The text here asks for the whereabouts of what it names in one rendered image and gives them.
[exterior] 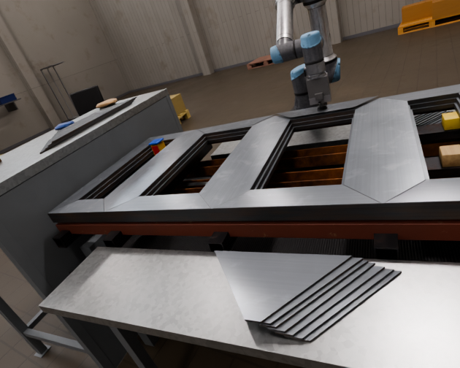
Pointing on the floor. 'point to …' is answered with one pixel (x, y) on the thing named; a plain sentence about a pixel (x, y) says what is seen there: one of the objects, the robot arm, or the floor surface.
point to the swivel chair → (87, 99)
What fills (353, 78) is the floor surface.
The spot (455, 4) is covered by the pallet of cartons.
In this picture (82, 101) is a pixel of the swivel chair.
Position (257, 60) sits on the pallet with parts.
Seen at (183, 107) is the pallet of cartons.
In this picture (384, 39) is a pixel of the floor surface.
